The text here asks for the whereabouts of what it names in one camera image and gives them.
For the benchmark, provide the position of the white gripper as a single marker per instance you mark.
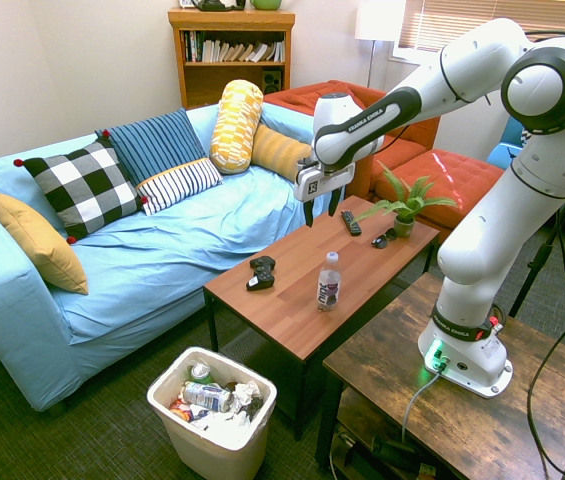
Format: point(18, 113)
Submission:
point(324, 181)

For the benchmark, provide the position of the clear plastic bottle purple label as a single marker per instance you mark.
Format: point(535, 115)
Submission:
point(327, 290)

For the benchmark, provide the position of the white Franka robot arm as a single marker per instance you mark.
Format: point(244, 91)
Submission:
point(482, 240)

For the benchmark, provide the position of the white plastic trash bin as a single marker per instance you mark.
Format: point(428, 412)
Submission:
point(212, 452)

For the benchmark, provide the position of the black remote control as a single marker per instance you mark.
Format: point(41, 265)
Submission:
point(351, 223)

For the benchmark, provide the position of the black sunglasses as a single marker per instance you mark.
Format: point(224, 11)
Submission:
point(379, 242)

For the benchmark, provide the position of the mustard striped pillow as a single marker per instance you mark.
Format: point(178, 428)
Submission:
point(279, 150)

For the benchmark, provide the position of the potted green fern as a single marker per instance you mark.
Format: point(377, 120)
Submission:
point(405, 220)

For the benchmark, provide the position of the black game controller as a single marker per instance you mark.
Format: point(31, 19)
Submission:
point(261, 274)

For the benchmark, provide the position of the orange sofa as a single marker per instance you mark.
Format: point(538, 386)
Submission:
point(402, 145)

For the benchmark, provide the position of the yellow patterned bolster pillow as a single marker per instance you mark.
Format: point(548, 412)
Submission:
point(236, 125)

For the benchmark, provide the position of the orange ottoman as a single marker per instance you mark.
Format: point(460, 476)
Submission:
point(452, 175)

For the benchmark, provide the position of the black speaker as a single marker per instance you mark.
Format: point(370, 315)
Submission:
point(272, 81)

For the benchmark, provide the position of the white navy striped pillow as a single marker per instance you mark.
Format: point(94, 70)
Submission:
point(182, 182)

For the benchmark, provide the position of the wooden bookshelf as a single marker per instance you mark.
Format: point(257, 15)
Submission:
point(232, 80)

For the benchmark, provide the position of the floor vent grille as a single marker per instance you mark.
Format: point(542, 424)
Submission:
point(246, 342)

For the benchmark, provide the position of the light blue sofa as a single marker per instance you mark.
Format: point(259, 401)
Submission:
point(162, 250)

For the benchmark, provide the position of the blue striped pillow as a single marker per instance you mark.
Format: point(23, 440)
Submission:
point(154, 142)

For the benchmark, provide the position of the row of books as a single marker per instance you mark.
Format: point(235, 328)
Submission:
point(232, 51)

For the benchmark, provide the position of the white floor lamp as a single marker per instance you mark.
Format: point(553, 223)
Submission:
point(376, 20)

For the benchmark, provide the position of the crumpled white paper ball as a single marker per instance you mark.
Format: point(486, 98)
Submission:
point(246, 392)

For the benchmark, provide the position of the green drink can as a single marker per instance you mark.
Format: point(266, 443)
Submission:
point(200, 372)

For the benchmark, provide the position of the green bowl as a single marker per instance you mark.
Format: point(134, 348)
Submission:
point(267, 4)

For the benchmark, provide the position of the white jasmine tea can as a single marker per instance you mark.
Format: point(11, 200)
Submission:
point(207, 395)

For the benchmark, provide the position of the black tripod stand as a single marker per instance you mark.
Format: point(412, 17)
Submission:
point(537, 265)

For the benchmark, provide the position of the black object on bookshelf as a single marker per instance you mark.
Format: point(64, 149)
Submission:
point(219, 5)

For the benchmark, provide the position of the wooden window blinds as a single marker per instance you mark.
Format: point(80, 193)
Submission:
point(462, 17)

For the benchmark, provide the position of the black white checked pillow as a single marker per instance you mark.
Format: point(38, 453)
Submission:
point(87, 185)

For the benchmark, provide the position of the white paper tissue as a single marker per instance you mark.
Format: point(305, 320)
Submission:
point(222, 421)

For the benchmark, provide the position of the rustic wooden robot table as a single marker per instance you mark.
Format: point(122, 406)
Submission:
point(462, 415)

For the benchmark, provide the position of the plain mustard yellow pillow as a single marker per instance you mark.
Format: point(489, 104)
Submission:
point(42, 245)

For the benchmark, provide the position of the wooden coffee table black frame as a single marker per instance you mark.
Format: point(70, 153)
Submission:
point(287, 310)

